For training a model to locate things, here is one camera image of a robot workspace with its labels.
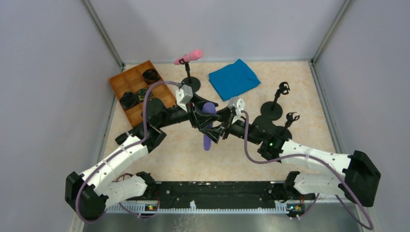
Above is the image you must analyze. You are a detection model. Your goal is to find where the purple microphone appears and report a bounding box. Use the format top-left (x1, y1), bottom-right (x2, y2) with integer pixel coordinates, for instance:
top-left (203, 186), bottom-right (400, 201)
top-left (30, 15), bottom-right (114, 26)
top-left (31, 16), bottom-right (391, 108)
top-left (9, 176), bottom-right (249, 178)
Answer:
top-left (202, 103), bottom-right (217, 152)

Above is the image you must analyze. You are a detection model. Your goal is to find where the black mic stand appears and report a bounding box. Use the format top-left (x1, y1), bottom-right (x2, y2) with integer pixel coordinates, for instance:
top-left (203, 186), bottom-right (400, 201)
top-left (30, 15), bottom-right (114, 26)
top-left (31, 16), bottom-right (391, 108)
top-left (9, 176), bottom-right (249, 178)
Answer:
top-left (177, 58), bottom-right (201, 93)
top-left (260, 82), bottom-right (290, 121)
top-left (276, 112), bottom-right (300, 139)

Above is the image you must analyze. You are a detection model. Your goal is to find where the pink microphone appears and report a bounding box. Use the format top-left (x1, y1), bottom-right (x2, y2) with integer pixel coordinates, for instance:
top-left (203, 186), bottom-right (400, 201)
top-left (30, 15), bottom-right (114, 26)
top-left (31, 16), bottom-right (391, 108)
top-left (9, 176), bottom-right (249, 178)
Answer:
top-left (174, 49), bottom-right (203, 65)

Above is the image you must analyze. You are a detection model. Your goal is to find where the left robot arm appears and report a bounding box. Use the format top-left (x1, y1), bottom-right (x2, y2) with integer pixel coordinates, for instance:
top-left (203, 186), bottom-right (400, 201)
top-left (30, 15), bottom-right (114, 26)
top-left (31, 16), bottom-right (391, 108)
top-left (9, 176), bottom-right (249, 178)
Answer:
top-left (65, 94), bottom-right (209, 224)

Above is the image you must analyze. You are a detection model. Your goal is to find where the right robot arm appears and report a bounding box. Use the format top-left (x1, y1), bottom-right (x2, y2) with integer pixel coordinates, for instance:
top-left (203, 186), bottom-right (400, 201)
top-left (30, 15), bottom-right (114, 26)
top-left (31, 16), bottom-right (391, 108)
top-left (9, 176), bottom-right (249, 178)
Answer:
top-left (199, 107), bottom-right (381, 207)

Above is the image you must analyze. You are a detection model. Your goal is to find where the blue folded cloth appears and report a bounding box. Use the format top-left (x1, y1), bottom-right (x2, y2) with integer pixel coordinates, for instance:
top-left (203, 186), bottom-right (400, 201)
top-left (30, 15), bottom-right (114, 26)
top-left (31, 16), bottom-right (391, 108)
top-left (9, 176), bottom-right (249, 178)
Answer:
top-left (208, 59), bottom-right (261, 101)

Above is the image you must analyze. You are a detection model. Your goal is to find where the black item in tray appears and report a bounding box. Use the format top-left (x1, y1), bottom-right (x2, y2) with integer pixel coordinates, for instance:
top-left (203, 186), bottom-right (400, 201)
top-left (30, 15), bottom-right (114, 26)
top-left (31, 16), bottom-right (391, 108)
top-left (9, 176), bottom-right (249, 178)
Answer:
top-left (142, 69), bottom-right (161, 85)

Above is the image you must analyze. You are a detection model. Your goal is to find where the yellow-green bundle in tray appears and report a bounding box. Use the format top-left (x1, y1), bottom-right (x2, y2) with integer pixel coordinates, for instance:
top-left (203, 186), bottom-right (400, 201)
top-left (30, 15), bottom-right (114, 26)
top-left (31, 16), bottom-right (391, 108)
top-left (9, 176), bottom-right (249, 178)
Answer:
top-left (135, 88), bottom-right (148, 102)

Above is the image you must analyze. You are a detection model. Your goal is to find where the black bundle in tray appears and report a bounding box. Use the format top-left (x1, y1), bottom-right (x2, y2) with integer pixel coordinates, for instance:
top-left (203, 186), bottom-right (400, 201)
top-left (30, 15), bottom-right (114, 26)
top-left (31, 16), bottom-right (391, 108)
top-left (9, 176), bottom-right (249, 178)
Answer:
top-left (119, 91), bottom-right (139, 110)

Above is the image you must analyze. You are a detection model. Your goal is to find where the silver microphone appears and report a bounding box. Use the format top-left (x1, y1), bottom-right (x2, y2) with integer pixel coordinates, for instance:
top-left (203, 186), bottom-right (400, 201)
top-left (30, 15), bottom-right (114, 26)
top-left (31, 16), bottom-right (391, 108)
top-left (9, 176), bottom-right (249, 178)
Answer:
top-left (115, 131), bottom-right (131, 145)

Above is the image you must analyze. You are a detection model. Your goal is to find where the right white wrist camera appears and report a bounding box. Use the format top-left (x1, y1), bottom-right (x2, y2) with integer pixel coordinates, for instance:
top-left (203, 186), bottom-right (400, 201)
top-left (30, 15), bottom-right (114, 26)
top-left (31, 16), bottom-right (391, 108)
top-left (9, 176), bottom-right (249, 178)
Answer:
top-left (228, 96), bottom-right (246, 124)

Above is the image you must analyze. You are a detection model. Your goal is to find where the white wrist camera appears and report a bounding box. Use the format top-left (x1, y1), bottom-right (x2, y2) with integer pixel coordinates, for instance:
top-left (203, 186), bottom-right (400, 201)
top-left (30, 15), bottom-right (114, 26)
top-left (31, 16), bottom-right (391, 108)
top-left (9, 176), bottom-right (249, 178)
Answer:
top-left (228, 96), bottom-right (246, 124)
top-left (175, 85), bottom-right (193, 112)

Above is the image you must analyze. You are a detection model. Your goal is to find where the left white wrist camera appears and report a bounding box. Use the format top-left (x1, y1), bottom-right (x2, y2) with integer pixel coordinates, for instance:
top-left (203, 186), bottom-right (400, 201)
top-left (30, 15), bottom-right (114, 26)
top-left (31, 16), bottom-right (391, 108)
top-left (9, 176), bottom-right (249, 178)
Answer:
top-left (175, 85), bottom-right (193, 112)

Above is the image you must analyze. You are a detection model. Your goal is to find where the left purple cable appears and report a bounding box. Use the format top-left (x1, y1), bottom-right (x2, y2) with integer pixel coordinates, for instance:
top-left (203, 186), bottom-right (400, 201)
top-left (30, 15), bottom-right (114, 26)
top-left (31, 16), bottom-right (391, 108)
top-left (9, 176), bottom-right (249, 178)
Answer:
top-left (74, 80), bottom-right (183, 225)

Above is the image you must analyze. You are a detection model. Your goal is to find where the purple cable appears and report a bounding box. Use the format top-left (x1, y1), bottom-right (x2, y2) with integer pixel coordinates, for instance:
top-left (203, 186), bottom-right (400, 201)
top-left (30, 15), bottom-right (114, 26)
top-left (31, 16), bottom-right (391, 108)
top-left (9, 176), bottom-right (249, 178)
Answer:
top-left (74, 80), bottom-right (183, 225)
top-left (240, 110), bottom-right (375, 231)

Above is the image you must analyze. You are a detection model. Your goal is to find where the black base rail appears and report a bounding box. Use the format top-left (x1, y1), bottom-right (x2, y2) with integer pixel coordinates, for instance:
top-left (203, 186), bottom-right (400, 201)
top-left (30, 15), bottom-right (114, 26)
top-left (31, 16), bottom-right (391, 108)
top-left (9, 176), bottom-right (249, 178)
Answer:
top-left (125, 181), bottom-right (308, 211)

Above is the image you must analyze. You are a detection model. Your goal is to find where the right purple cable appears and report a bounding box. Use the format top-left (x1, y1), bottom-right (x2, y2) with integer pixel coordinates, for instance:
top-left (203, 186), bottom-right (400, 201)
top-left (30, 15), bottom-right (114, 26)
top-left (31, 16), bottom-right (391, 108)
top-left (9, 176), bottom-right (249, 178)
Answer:
top-left (240, 110), bottom-right (375, 231)

